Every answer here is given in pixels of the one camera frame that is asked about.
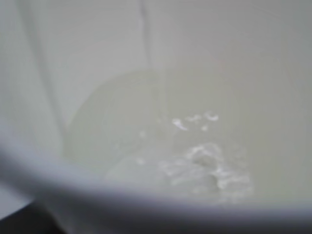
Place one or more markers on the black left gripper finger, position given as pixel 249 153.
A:
pixel 32 219

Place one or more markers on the white paper coffee cup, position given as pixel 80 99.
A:
pixel 159 116

